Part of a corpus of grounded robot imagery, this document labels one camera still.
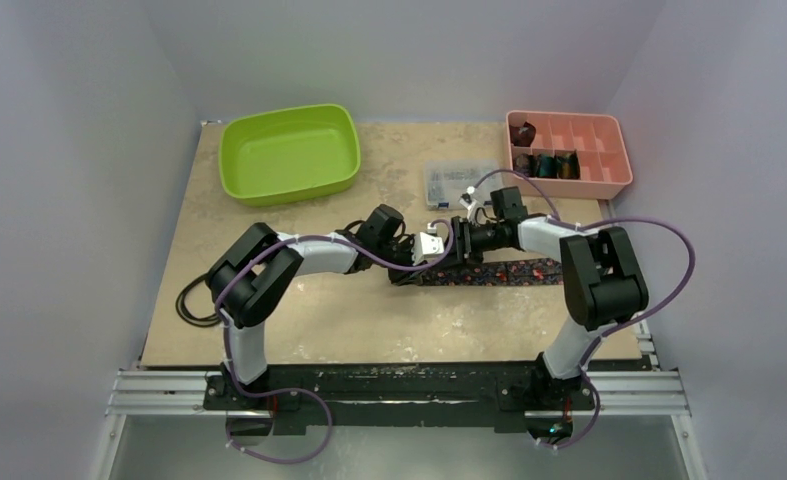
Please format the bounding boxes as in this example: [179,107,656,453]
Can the dark floral patterned tie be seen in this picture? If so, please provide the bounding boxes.
[418,258,563,287]

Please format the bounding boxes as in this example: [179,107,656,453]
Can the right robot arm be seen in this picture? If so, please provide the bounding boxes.
[446,187,649,407]

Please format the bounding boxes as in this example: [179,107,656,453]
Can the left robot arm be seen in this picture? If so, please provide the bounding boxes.
[205,205,453,409]

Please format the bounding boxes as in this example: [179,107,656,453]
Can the clear plastic parts box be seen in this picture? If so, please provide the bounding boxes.
[423,159,498,210]

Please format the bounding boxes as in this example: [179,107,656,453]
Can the rolled teal tie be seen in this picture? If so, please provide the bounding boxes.
[533,154,559,179]

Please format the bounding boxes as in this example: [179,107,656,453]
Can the rolled dark red tie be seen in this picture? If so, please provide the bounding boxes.
[509,121,537,148]

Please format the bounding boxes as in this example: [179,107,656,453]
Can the rolled dark gold tie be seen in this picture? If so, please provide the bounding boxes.
[555,151,581,180]

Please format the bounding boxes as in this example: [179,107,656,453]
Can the pink divided organizer tray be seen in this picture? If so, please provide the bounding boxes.
[503,110,633,200]

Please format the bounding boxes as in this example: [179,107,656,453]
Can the green plastic tub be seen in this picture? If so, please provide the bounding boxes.
[217,104,362,207]

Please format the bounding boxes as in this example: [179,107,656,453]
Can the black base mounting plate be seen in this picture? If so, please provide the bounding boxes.
[203,361,596,440]

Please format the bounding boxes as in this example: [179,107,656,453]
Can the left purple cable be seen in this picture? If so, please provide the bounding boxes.
[214,219,456,464]

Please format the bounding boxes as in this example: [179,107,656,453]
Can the purple cable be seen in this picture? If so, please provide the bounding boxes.
[459,169,697,452]
[214,219,456,464]

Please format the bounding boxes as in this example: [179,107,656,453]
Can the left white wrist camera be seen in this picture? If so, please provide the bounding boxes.
[412,223,446,266]

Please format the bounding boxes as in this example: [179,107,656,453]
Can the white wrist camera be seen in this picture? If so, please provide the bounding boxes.
[412,223,446,266]
[459,186,482,223]

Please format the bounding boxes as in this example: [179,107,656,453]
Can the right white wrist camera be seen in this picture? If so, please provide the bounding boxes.
[459,186,482,223]

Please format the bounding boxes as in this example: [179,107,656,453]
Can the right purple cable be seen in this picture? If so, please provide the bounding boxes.
[459,169,697,452]

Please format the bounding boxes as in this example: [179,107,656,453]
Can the black cable loop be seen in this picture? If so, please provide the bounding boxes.
[174,272,219,328]

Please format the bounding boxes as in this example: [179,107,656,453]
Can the aluminium frame rail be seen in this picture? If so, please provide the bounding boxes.
[91,370,709,479]

